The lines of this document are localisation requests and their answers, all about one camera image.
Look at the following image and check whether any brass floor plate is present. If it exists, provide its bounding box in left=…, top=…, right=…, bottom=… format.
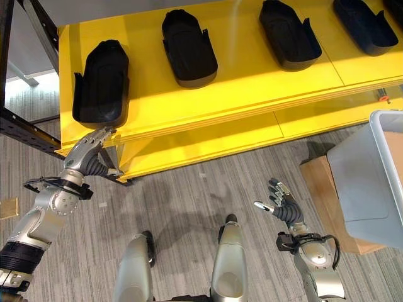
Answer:
left=0, top=198, right=20, bottom=220

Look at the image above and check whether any robot right silver leg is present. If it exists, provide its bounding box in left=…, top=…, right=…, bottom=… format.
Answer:
left=210, top=214, right=247, bottom=299

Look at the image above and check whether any yellow shelf unit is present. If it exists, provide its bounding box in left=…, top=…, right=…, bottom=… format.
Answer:
left=54, top=0, right=403, bottom=187

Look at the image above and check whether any black metal rack frame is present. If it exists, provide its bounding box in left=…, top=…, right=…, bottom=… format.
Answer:
left=0, top=0, right=69, bottom=152

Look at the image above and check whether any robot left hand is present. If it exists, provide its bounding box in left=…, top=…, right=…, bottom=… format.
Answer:
left=63, top=127, right=125, bottom=177

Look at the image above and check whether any black sole-shaped part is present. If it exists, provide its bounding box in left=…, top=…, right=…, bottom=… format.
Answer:
left=161, top=9, right=219, bottom=90
left=258, top=0, right=323, bottom=71
left=332, top=0, right=399, bottom=57
left=72, top=39, right=131, bottom=130

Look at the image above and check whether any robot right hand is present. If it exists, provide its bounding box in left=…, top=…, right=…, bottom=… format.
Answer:
left=254, top=178, right=302, bottom=226

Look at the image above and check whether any robot silver leg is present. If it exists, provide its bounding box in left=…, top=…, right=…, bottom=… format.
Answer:
left=112, top=230, right=156, bottom=302
left=210, top=214, right=247, bottom=299

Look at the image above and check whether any brown cardboard box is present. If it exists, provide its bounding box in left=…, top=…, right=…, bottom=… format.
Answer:
left=299, top=154, right=387, bottom=255

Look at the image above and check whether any robot left silver leg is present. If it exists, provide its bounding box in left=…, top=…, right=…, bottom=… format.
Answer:
left=112, top=230, right=156, bottom=302

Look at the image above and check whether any grey plastic box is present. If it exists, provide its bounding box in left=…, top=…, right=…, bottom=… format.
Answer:
left=326, top=109, right=403, bottom=252

